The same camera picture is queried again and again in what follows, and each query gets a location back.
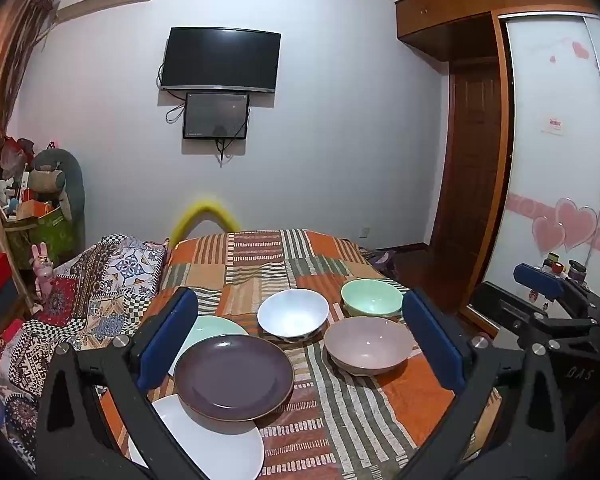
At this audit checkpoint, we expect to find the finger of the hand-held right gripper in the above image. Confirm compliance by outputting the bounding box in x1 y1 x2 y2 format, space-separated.
469 281 556 333
513 262 600 321

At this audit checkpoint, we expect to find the purple cloth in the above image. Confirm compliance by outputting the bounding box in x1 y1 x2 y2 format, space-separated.
367 250 396 276

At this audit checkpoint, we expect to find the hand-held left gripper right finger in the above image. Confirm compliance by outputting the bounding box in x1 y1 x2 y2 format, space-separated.
395 288 568 480

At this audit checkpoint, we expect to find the yellow curved cushion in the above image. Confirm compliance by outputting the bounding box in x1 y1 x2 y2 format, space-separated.
167 199 240 251

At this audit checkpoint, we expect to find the dark purple plate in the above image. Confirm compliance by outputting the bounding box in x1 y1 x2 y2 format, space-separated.
173 335 295 422

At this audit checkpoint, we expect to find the wooden overhead cabinet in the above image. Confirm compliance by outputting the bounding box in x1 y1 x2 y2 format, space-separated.
395 0 600 61

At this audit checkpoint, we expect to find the small black wall monitor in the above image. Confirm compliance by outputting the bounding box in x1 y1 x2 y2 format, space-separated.
182 91 251 141

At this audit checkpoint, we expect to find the light green plate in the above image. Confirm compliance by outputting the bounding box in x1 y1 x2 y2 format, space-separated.
167 315 251 378

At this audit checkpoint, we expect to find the green paper bag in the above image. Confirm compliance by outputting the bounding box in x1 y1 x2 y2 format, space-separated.
5 207 76 268

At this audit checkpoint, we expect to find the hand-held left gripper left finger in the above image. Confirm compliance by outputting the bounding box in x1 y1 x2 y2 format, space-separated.
36 287 216 480

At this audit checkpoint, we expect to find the white wardrobe with pink hearts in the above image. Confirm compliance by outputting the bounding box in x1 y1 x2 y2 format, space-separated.
497 10 600 321

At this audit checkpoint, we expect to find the red plastic bag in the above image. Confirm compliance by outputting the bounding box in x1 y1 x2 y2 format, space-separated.
2 135 36 176

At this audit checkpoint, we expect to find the pink rabbit toy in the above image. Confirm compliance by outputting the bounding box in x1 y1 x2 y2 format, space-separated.
30 242 56 311

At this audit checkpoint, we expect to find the multicoloured patterned quilt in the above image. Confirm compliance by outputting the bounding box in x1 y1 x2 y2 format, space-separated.
0 233 170 461

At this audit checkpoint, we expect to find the pink bowl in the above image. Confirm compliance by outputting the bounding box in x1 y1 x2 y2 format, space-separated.
324 316 415 377

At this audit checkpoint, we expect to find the white plate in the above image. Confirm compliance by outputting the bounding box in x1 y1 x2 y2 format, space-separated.
128 394 265 480

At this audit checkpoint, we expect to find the bundle of dried twigs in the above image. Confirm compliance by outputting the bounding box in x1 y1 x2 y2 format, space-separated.
2 0 63 126

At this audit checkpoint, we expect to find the orange striped patchwork blanket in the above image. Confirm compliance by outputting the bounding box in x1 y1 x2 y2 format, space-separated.
95 228 503 480

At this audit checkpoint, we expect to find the light green bowl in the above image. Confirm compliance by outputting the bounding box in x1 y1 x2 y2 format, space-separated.
341 278 405 319

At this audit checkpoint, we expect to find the brown wooden door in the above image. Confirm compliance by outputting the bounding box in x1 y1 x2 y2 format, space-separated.
430 60 503 261

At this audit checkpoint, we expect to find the white bowl with dark spots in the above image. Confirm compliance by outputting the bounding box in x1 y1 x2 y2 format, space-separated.
257 288 330 343

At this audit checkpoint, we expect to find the black wall television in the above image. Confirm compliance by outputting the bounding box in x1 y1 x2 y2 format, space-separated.
160 26 282 94

